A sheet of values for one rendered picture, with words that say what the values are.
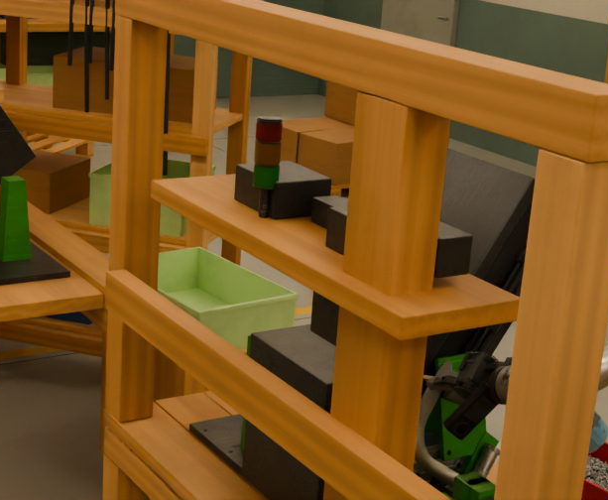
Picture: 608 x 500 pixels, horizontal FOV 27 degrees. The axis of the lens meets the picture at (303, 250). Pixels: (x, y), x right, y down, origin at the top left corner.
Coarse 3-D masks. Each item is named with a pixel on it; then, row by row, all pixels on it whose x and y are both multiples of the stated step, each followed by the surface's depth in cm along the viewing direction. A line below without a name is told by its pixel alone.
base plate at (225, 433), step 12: (216, 420) 302; (228, 420) 303; (240, 420) 303; (192, 432) 298; (204, 432) 295; (216, 432) 296; (228, 432) 296; (240, 432) 297; (216, 444) 289; (228, 444) 290; (240, 444) 290; (228, 456) 284; (240, 456) 284; (240, 468) 279
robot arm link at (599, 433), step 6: (594, 414) 224; (594, 420) 223; (600, 420) 224; (594, 426) 223; (600, 426) 224; (606, 426) 226; (594, 432) 223; (600, 432) 224; (606, 432) 225; (594, 438) 223; (600, 438) 224; (606, 438) 225; (594, 444) 224; (600, 444) 224; (588, 450) 225; (594, 450) 225
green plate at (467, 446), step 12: (444, 360) 250; (456, 360) 252; (444, 408) 251; (456, 408) 252; (432, 420) 255; (444, 420) 251; (432, 432) 255; (444, 432) 251; (480, 432) 256; (444, 444) 251; (456, 444) 252; (468, 444) 254; (444, 456) 251; (456, 456) 253
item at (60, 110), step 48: (0, 0) 496; (48, 0) 495; (96, 0) 489; (96, 48) 534; (48, 96) 535; (96, 96) 507; (192, 96) 498; (240, 96) 528; (192, 144) 488; (240, 144) 533; (48, 192) 525; (96, 192) 513; (96, 240) 512; (192, 240) 504; (0, 336) 538; (48, 336) 531; (96, 336) 529
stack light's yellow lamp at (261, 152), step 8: (256, 144) 237; (264, 144) 235; (272, 144) 236; (280, 144) 237; (256, 152) 237; (264, 152) 236; (272, 152) 236; (280, 152) 237; (256, 160) 237; (264, 160) 236; (272, 160) 236; (280, 160) 238
